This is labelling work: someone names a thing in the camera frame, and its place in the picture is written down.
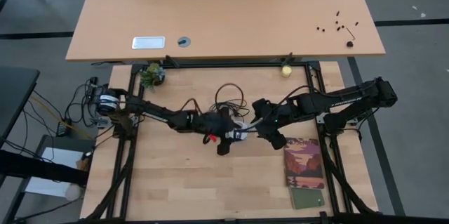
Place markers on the black beam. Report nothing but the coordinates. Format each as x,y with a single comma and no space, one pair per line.
35,168

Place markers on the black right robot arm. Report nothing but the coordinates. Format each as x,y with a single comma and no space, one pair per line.
336,99

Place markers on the black clamp lever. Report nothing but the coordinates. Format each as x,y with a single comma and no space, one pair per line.
287,59
172,61

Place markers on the white lightbulb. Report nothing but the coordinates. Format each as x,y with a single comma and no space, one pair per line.
242,126

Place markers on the clear plastic cup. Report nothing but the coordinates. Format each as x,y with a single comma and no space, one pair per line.
73,192

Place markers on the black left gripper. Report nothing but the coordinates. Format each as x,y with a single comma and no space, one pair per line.
214,124

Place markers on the black aluminium frame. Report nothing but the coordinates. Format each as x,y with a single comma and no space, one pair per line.
228,65

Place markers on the grey cart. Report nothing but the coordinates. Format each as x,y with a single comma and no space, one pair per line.
52,141

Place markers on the beige wooden desk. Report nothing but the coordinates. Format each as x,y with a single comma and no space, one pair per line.
228,13

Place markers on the white paper sheet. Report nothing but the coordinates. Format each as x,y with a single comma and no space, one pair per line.
61,155

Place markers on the yellow candle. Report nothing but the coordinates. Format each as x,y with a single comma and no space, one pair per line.
286,71

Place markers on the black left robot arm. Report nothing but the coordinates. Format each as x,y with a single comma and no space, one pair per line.
154,111

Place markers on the small black knob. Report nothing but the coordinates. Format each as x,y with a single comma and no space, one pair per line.
350,44

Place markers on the landscape art book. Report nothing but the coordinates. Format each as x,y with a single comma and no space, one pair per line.
303,162

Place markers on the white rectangular tray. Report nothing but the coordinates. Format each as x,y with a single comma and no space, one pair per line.
148,43

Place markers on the black power adapter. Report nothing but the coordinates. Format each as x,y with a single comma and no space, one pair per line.
63,128

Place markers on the black power strip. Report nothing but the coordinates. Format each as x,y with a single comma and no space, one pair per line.
93,85

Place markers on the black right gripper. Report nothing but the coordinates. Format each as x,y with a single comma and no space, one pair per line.
277,122

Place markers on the black allen key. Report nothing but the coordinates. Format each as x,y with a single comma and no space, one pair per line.
351,33

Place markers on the black side table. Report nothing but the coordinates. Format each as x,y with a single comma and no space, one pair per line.
15,94

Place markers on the potted succulent plant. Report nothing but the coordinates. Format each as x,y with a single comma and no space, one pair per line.
152,76

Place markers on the green notebook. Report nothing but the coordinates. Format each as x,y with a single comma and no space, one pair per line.
307,198

